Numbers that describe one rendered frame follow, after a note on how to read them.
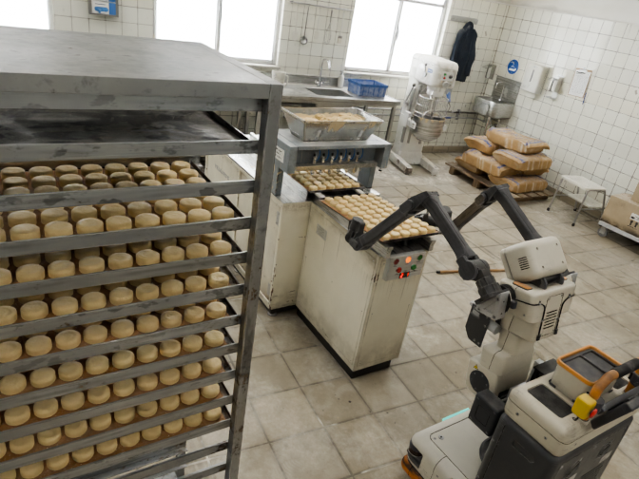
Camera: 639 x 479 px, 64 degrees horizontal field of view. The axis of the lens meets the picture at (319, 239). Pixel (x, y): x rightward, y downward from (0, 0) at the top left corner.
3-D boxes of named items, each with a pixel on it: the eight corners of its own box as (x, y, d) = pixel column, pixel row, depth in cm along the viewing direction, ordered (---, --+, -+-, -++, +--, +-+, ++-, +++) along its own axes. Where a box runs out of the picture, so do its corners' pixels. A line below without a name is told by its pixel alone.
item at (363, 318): (292, 315, 345) (311, 191, 305) (335, 305, 362) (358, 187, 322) (350, 383, 293) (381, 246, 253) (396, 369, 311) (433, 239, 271)
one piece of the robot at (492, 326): (528, 338, 225) (544, 297, 216) (485, 354, 211) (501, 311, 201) (499, 318, 237) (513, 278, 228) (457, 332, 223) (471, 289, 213)
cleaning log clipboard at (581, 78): (583, 105, 616) (596, 69, 598) (582, 105, 615) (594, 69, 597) (565, 99, 637) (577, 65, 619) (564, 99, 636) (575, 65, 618)
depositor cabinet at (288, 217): (201, 233, 428) (206, 135, 390) (278, 224, 465) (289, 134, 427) (267, 320, 334) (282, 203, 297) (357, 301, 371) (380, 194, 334)
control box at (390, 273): (381, 277, 265) (387, 255, 259) (416, 271, 278) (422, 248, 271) (385, 281, 263) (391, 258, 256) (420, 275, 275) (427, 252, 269)
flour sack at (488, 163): (457, 160, 662) (461, 146, 654) (479, 158, 683) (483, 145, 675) (499, 180, 609) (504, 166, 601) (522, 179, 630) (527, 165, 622)
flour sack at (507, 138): (480, 138, 654) (484, 125, 646) (501, 138, 676) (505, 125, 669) (526, 158, 602) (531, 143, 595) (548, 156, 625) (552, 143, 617)
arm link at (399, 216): (414, 208, 214) (430, 207, 222) (408, 196, 216) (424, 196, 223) (351, 253, 244) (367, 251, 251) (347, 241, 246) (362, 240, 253)
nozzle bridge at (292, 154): (259, 182, 321) (264, 128, 305) (353, 176, 358) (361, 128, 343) (282, 203, 297) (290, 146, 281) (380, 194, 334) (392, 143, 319)
